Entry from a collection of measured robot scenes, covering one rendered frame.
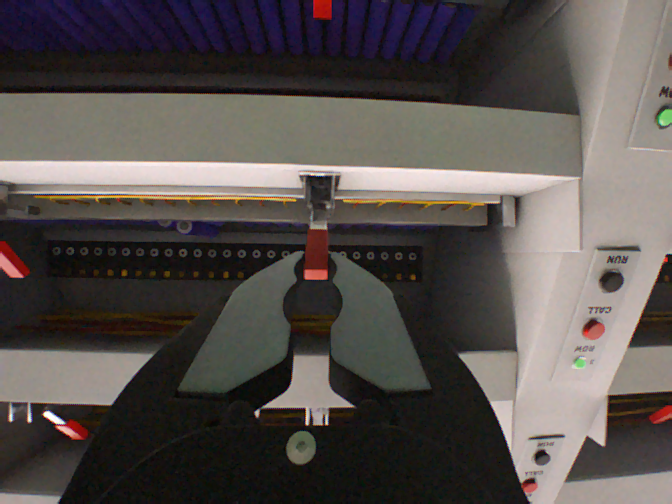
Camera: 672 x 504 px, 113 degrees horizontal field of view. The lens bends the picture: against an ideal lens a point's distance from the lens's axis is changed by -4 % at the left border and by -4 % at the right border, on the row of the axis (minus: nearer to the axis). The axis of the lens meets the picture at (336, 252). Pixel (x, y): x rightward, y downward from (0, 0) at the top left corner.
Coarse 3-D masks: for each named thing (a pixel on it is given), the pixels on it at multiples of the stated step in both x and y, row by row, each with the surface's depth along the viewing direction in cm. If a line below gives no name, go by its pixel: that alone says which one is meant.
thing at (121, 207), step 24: (0, 216) 21; (24, 216) 21; (48, 216) 21; (72, 216) 21; (96, 216) 21; (120, 216) 21; (144, 216) 21; (168, 216) 22; (192, 216) 22; (216, 216) 22; (240, 216) 22; (264, 216) 22; (288, 216) 22; (336, 216) 22; (360, 216) 22; (384, 216) 22; (408, 216) 22; (432, 216) 22; (456, 216) 22; (480, 216) 22
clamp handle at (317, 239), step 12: (312, 204) 17; (324, 204) 17; (312, 216) 16; (324, 216) 16; (312, 228) 15; (324, 228) 15; (312, 240) 13; (324, 240) 13; (312, 252) 12; (324, 252) 12; (312, 264) 12; (324, 264) 12; (312, 276) 12; (324, 276) 12
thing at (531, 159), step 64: (0, 128) 14; (64, 128) 14; (128, 128) 14; (192, 128) 15; (256, 128) 15; (320, 128) 15; (384, 128) 15; (448, 128) 15; (512, 128) 16; (576, 128) 16; (448, 192) 20; (512, 192) 20; (576, 192) 16
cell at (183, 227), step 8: (176, 224) 25; (184, 224) 25; (192, 224) 25; (200, 224) 27; (208, 224) 29; (184, 232) 25; (192, 232) 25; (200, 232) 27; (208, 232) 28; (216, 232) 30
